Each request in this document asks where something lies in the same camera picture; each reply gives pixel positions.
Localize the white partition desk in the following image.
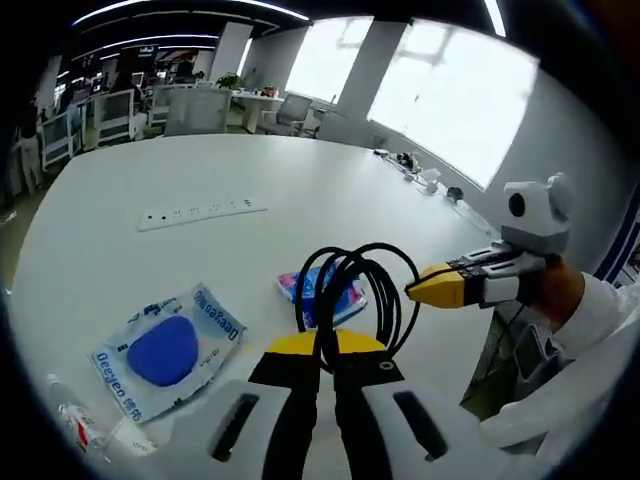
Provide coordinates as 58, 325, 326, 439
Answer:
41, 110, 84, 171
93, 88, 137, 147
163, 87, 234, 137

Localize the grey worn device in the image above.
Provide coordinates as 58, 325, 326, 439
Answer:
512, 322, 569, 384

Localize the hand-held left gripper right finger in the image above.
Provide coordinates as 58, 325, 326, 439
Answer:
332, 328, 484, 480

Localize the white built-in power strip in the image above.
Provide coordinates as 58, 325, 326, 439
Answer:
136, 196, 269, 233

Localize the black cable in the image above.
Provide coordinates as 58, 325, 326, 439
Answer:
294, 243, 422, 375

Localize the white tabletop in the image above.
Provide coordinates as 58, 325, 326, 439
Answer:
7, 132, 506, 480

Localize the large bright window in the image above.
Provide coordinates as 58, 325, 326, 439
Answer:
366, 19, 542, 190

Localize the tangle of cables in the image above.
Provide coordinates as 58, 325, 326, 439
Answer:
372, 146, 426, 176

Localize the clear packet with red print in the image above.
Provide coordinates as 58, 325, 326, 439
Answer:
45, 373, 159, 459

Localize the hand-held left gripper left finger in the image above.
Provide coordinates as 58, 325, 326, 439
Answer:
164, 332, 321, 480

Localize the white office desk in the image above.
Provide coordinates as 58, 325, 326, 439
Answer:
230, 91, 286, 135

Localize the white power adapter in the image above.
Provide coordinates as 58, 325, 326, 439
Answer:
419, 168, 444, 194

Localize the green potted plant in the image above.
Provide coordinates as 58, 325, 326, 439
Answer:
215, 72, 247, 92

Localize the blue cloth packet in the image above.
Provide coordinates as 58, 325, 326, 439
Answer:
89, 282, 249, 425

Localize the blue pink tissue packet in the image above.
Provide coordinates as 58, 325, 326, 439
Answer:
275, 264, 369, 327

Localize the narrow bright window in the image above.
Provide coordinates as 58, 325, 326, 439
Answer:
283, 15, 375, 104

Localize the person's right hand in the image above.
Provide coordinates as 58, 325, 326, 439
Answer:
522, 254, 586, 334

